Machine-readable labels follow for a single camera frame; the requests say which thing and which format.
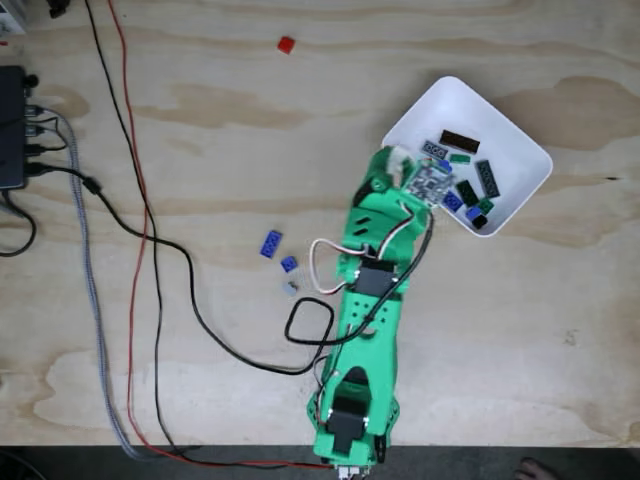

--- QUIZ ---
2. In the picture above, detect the thin black cable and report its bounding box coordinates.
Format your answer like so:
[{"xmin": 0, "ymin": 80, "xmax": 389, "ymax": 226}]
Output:
[{"xmin": 84, "ymin": 0, "xmax": 335, "ymax": 471}]

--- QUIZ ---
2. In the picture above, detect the dark grey usb hub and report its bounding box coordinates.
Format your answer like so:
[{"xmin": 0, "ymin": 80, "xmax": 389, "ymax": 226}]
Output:
[{"xmin": 0, "ymin": 64, "xmax": 30, "ymax": 191}]

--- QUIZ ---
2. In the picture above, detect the white plastic bin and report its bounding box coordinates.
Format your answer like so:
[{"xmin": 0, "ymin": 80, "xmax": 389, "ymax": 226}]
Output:
[{"xmin": 380, "ymin": 75, "xmax": 554, "ymax": 238}]

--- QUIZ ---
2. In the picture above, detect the person's foot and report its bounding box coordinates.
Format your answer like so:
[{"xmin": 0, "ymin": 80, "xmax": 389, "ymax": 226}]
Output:
[{"xmin": 514, "ymin": 455, "xmax": 559, "ymax": 480}]

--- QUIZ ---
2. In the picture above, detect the thick black usb cable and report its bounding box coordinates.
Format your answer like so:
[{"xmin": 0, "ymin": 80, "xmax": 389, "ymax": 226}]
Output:
[{"xmin": 24, "ymin": 162, "xmax": 435, "ymax": 376}]

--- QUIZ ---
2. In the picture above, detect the dark green 2x4 lego brick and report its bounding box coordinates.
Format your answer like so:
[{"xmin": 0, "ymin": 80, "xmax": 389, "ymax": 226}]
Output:
[{"xmin": 454, "ymin": 179, "xmax": 481, "ymax": 206}]

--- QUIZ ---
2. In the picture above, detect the black camera circuit board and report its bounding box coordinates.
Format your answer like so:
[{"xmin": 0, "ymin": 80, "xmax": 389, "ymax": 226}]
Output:
[{"xmin": 407, "ymin": 164, "xmax": 454, "ymax": 209}]

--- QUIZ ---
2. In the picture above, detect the brown 2x6 lego brick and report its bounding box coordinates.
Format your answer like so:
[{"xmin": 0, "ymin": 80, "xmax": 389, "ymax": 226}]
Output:
[{"xmin": 439, "ymin": 128, "xmax": 481, "ymax": 155}]

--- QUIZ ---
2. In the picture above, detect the black looped cable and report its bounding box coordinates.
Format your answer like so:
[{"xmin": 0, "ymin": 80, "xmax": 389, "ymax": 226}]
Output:
[{"xmin": 0, "ymin": 192, "xmax": 39, "ymax": 259}]

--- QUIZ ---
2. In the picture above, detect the short black usb cable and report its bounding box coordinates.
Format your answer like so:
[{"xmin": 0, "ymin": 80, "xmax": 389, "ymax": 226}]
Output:
[{"xmin": 24, "ymin": 102, "xmax": 71, "ymax": 154}]

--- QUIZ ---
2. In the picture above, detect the thin red cable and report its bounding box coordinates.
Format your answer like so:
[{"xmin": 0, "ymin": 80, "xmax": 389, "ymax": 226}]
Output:
[{"xmin": 106, "ymin": 0, "xmax": 335, "ymax": 471}]

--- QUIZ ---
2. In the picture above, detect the dark grey 2x6 lego brick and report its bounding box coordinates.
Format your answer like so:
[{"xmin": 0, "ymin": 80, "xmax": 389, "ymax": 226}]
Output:
[{"xmin": 474, "ymin": 159, "xmax": 503, "ymax": 199}]

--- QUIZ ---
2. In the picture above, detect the grey braided cable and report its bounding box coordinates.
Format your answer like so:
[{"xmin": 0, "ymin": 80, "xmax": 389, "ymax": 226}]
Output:
[{"xmin": 29, "ymin": 107, "xmax": 151, "ymax": 464}]

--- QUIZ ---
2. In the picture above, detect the white 2x6 lego brick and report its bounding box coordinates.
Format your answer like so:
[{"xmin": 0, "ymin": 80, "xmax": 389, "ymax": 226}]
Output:
[{"xmin": 388, "ymin": 146, "xmax": 415, "ymax": 177}]

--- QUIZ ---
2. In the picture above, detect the white red servo wire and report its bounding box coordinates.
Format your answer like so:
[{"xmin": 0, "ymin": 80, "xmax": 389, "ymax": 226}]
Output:
[{"xmin": 308, "ymin": 202, "xmax": 427, "ymax": 296}]

